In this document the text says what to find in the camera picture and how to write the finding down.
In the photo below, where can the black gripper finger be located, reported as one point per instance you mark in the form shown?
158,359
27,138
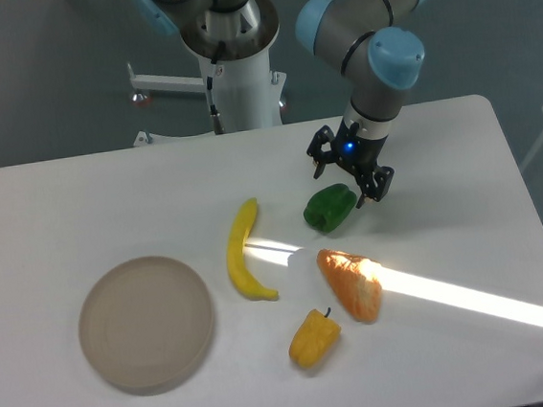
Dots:
374,184
320,150

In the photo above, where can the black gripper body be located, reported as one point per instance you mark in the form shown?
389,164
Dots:
358,155

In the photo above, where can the green bell pepper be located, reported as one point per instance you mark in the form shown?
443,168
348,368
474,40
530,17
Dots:
328,208

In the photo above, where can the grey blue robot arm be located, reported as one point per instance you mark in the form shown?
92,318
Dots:
357,38

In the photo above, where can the yellow bell pepper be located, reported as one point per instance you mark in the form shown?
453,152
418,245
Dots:
313,339

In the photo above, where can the yellow banana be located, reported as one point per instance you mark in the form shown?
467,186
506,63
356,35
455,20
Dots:
244,282

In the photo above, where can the beige round plate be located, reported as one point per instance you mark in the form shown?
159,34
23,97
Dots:
146,326

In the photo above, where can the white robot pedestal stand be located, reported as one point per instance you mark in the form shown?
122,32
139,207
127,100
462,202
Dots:
242,91

